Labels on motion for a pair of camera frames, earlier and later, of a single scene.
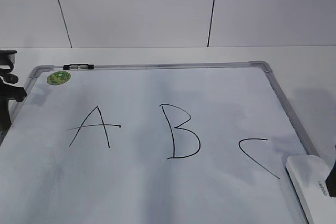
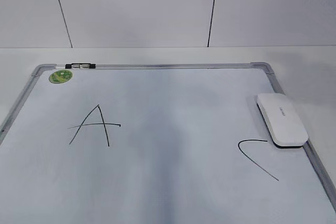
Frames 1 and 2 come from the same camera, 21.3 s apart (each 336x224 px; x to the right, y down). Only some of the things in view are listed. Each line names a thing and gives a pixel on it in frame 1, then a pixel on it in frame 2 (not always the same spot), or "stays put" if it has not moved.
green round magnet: [58, 77] stays put
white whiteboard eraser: [308, 174] to [282, 123]
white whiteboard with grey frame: [194, 142] stays put
